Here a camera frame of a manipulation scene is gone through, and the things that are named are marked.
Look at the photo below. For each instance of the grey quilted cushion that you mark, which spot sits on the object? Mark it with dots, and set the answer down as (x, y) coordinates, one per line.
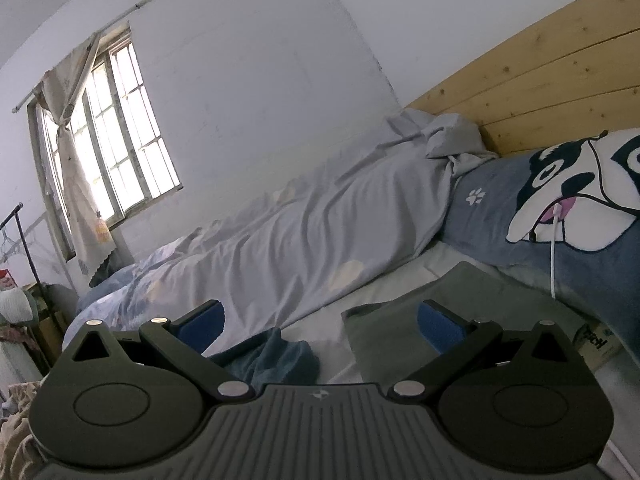
(15, 305)

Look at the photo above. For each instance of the reddish patterned cloth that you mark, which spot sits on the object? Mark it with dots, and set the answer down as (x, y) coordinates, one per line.
(15, 336)

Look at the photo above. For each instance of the printed beige curtain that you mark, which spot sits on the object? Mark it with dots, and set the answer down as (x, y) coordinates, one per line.
(80, 220)

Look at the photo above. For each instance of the light blue printed duvet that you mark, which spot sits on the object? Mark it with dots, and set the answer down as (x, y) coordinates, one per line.
(325, 220)

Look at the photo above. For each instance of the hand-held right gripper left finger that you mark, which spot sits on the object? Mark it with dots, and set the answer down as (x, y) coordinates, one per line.
(200, 327)

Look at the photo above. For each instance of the grey-green garment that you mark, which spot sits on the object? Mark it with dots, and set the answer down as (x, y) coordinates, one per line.
(390, 330)

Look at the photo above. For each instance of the curtain rod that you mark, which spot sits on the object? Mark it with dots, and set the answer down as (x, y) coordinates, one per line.
(142, 4)

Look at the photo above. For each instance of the wooden headboard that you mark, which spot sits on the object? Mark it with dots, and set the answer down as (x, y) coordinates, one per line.
(550, 75)

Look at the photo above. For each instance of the black clothes rack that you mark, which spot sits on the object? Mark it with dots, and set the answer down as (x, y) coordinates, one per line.
(31, 252)

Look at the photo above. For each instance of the window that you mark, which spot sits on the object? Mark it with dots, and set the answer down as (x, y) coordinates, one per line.
(125, 125)

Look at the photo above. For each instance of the beige garment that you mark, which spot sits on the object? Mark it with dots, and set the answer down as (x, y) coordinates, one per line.
(17, 435)

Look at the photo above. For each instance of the blue-teal garment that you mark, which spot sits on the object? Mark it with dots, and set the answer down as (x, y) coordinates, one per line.
(285, 360)

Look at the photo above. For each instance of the blue dog print pillow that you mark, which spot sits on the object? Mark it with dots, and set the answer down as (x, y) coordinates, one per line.
(485, 230)

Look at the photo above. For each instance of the light printed bed sheet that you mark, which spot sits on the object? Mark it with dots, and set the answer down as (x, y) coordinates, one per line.
(335, 365)

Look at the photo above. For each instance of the small printed carton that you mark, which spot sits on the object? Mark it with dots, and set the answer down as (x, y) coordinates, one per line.
(597, 347)

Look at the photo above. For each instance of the cardboard box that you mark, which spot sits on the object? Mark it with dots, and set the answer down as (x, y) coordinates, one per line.
(52, 330)

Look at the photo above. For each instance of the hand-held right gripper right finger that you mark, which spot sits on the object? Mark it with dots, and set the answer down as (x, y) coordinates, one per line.
(440, 330)

